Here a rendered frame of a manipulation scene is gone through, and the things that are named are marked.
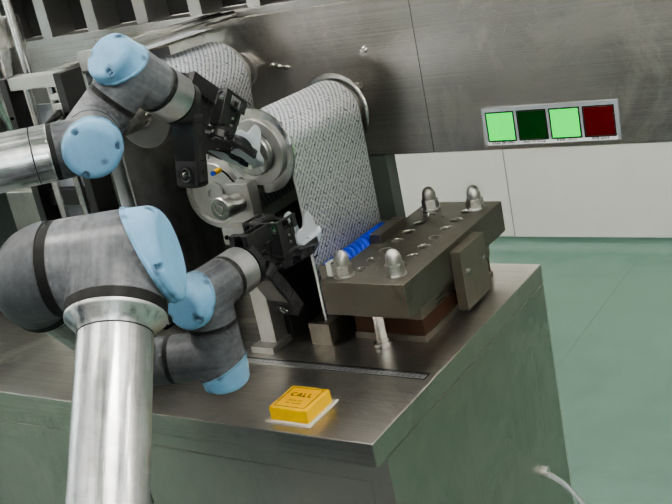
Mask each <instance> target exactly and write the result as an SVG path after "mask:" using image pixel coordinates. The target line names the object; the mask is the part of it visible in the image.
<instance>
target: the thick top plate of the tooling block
mask: <svg viewBox="0 0 672 504"><path fill-rule="evenodd" d="M439 205H440V209H438V210H436V211H431V212H423V211H422V206H421V207H420V208H418V209H417V210H416V211H414V212H413V213H412V214H410V215H409V216H408V217H406V218H405V222H406V226H405V227H403V228H402V229H401V230H400V231H398V232H397V233H396V234H394V235H393V236H392V237H390V238H389V239H388V240H386V241H385V242H384V243H383V244H370V245H369V246H368V247H366V248H365V249H364V250H362V251H361V252H360V253H358V254H357V255H356V256H354V257H353V258H352V259H351V260H349V261H350V262H352V266H353V270H354V271H355V275H354V276H352V277H350V278H348V279H343V280H337V279H334V277H330V276H328V277H327V278H325V279H324V280H323V281H321V286H322V291H323V296H324V300H325V305H326V310H327V314H333V315H350V316H367V317H383V318H400V319H410V318H411V317H413V316H414V315H415V314H416V313H417V312H418V311H419V310H420V309H421V308H422V307H423V306H424V305H425V304H427V303H428V302H429V301H430V300H431V299H432V298H433V297H434V296H435V295H436V294H437V293H438V292H439V291H441V290H442V289H443V288H444V287H445V286H446V285H447V284H448V283H449V282H450V281H451V280H452V279H454V277H453V271H452V265H451V259H450V253H449V252H450V251H451V250H452V249H454V248H455V247H456V246H457V245H458V244H459V243H460V242H462V241H463V240H464V239H465V238H466V237H467V236H468V235H470V234H471V233H472V232H483V236H484V242H485V249H486V248H487V247H488V246H489V245H490V244H491V243H492V242H493V241H494V240H496V239H497V238H498V237H499V236H500V235H501V234H502V233H503V232H504V231H505V225H504V218H503V211H502V204H501V201H484V205H485V208H484V209H482V210H479V211H473V212H472V211H471V212H470V211H467V210H466V202H439ZM389 249H396V250H397V251H398V252H399V253H400V255H401V259H402V261H404V264H405V269H406V271H407V274H406V275H405V276H403V277H401V278H397V279H387V278H386V277H385V268H384V264H386V262H385V254H386V252H387V251H388V250H389Z"/></svg>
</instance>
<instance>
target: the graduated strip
mask: <svg viewBox="0 0 672 504"><path fill-rule="evenodd" d="M247 359H248V363H256V364H266V365H276V366H286V367H297V368H307V369H317V370H327V371H338V372H348V373H358V374H368V375H379V376H389V377H399V378H410V379H420V380H425V379H426V378H427V377H428V376H429V375H430V374H431V373H424V372H413V371H402V370H391V369H381V368H370V367H359V366H348V365H338V364H327V363H316V362H305V361H294V360H284V359H273V358H262V357H251V356H247Z"/></svg>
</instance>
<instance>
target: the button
mask: <svg viewBox="0 0 672 504"><path fill-rule="evenodd" d="M331 402H332V399H331V395H330V391H329V390H328V389H320V388H311V387H302V386H292V387H291V388H290V389H289V390H288V391H286V392H285V393H284V394H283V395H282V396H281V397H280V398H278V399H277V400H276V401H275V402H274V403H273V404H271V405H270V406H269V411H270V415H271V419H274V420H282V421H289V422H296V423H304V424H309V423H310V422H311V421H312V420H313V419H314V418H315V417H316V416H317V415H319V414H320V413H321V412H322V411H323V410H324V409H325V408H326V407H327V406H328V405H329V404H330V403H331Z"/></svg>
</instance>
